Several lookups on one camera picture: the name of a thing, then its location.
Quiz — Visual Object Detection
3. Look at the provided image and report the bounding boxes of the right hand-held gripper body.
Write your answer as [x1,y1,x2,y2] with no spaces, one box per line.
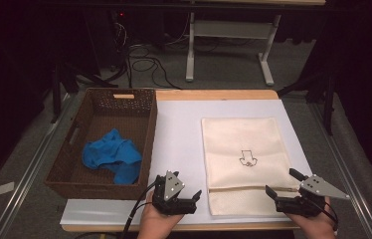
[275,173,351,218]

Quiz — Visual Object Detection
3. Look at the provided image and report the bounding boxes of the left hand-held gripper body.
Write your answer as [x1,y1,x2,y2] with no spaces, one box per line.
[152,169,198,216]

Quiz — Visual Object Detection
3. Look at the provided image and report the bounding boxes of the cream mesh laundry bag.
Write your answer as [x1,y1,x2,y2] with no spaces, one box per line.
[201,117,300,217]

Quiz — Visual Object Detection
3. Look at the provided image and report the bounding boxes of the blue cloth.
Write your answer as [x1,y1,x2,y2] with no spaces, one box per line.
[82,128,143,186]

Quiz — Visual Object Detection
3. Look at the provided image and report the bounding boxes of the brown woven basket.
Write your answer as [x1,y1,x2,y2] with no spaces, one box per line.
[44,88,158,201]

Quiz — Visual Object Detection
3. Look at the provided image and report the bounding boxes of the person's right hand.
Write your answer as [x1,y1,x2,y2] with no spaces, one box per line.
[284,197,338,239]

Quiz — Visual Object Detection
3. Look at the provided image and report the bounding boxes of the white table mat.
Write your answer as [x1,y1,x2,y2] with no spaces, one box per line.
[59,99,314,227]

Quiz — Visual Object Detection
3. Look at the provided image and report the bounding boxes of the black metal stand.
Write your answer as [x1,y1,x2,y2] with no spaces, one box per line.
[277,71,337,135]
[50,61,118,123]

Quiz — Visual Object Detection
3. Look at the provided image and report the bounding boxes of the black device with red light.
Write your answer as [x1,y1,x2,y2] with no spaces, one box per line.
[107,9,131,71]

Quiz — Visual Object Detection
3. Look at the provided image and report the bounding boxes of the white floor tape strip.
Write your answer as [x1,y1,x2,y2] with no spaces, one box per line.
[0,181,15,198]

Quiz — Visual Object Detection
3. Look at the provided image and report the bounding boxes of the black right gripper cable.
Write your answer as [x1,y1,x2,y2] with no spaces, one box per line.
[321,198,340,233]

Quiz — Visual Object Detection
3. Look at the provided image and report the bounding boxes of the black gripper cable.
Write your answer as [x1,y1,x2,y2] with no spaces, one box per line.
[321,198,340,233]
[120,180,158,239]

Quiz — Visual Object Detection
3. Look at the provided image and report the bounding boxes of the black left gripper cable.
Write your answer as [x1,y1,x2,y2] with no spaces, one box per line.
[120,180,158,239]

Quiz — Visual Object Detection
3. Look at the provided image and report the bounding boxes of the metal floor rail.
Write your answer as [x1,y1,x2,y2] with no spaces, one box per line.
[0,96,76,239]
[307,103,372,239]

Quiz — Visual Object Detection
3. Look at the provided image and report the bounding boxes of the black floor cables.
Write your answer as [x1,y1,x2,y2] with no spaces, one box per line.
[127,43,182,91]

